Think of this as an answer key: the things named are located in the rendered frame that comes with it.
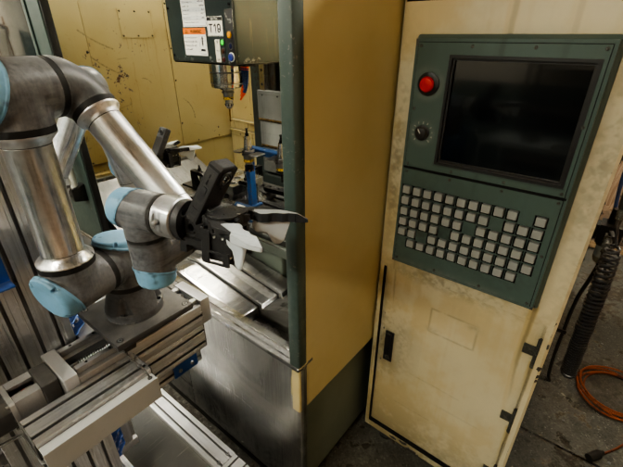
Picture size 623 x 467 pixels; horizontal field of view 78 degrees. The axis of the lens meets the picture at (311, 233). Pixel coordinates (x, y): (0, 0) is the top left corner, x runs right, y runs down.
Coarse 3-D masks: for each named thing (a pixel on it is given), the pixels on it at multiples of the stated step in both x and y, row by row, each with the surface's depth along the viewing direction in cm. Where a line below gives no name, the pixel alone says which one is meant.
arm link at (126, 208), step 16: (112, 192) 69; (128, 192) 67; (144, 192) 67; (112, 208) 67; (128, 208) 66; (144, 208) 65; (128, 224) 67; (144, 224) 65; (128, 240) 69; (144, 240) 68
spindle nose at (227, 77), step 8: (216, 72) 182; (224, 72) 182; (232, 72) 183; (240, 72) 187; (216, 80) 184; (224, 80) 183; (232, 80) 184; (240, 80) 188; (216, 88) 187; (224, 88) 185; (232, 88) 186
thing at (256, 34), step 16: (176, 0) 163; (208, 0) 152; (224, 0) 146; (240, 0) 147; (256, 0) 152; (272, 0) 158; (176, 16) 167; (208, 16) 155; (240, 16) 149; (256, 16) 154; (272, 16) 160; (176, 32) 171; (224, 32) 152; (240, 32) 151; (256, 32) 157; (272, 32) 163; (176, 48) 174; (208, 48) 161; (240, 48) 153; (256, 48) 159; (272, 48) 165; (224, 64) 159; (240, 64) 156; (256, 64) 162
